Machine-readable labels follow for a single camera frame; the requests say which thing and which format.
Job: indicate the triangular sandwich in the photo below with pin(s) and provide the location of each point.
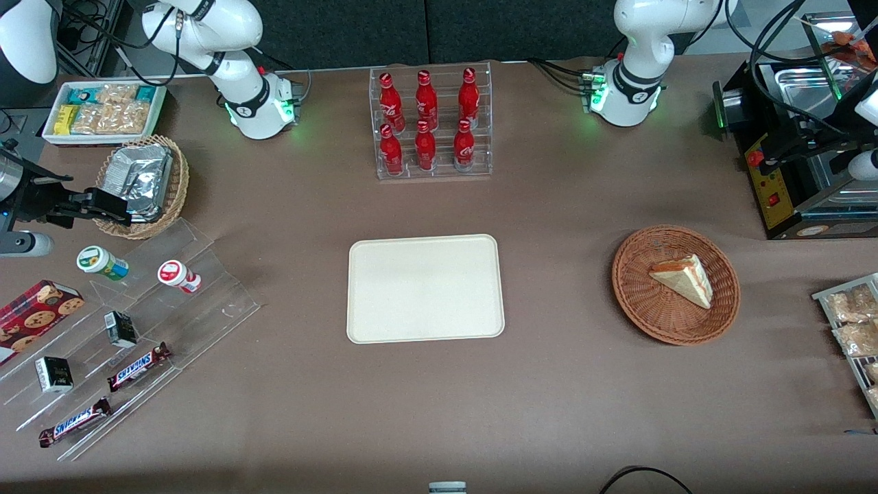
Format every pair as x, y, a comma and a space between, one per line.
686, 278

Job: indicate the light wicker basket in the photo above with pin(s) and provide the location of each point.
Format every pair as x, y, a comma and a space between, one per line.
178, 185

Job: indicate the grey snack tray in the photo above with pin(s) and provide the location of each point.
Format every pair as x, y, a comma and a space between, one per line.
854, 367

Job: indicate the silver foil pack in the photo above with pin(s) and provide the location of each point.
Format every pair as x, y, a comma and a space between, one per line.
140, 175

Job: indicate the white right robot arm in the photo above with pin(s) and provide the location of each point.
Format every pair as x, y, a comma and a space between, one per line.
233, 89

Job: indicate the green lid cup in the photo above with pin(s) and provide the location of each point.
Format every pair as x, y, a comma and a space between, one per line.
99, 262

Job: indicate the clear pastry packet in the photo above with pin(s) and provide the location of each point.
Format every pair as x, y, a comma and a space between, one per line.
850, 305
873, 398
872, 372
857, 339

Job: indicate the yellow snack packet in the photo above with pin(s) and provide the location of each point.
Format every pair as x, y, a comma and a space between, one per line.
65, 120

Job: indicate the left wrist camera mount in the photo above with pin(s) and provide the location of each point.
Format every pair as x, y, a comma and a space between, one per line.
865, 166

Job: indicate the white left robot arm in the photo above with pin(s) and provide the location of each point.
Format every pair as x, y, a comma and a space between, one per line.
641, 41

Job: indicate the small black box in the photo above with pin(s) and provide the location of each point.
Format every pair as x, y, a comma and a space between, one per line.
121, 329
53, 374

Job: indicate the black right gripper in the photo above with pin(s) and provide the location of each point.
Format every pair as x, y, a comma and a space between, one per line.
36, 197

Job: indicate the teal snack packet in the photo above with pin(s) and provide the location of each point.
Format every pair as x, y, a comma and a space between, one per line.
145, 93
79, 95

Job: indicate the beige plastic tray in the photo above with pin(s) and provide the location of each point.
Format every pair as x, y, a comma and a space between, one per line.
425, 288

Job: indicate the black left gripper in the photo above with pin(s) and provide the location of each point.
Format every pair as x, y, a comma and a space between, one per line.
804, 138

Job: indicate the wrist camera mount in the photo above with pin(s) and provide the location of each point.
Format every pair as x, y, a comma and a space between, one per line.
24, 244
865, 166

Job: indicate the orange fried food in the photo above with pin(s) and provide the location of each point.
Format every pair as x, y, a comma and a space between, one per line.
854, 49

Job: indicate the clear acrylic stepped display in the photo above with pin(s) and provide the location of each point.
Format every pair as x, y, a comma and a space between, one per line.
206, 309

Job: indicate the grey object at table edge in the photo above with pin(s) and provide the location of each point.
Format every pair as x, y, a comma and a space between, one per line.
447, 488

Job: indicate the brown wicker basket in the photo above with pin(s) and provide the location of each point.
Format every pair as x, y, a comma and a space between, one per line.
651, 309

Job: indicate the white snack tray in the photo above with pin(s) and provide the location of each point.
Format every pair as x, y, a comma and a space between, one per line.
51, 130

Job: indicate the clear cracker packet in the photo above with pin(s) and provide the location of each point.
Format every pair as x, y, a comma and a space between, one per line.
86, 119
125, 118
115, 93

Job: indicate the red lid cup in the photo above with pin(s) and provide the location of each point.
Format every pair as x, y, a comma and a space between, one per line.
175, 274

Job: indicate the red tartan cookie box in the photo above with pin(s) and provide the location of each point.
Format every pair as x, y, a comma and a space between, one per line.
34, 319

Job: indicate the snickers chocolate bar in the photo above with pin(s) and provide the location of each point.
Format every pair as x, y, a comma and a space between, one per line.
137, 367
74, 422

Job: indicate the black food warmer machine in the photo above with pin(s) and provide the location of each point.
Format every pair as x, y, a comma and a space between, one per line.
775, 199

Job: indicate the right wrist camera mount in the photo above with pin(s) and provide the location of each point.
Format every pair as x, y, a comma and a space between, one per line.
24, 244

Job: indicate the red cola bottle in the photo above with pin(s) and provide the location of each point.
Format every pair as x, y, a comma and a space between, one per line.
464, 146
390, 104
426, 101
469, 99
425, 148
391, 152

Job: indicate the clear acrylic bottle rack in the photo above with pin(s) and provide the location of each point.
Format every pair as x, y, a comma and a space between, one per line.
442, 171

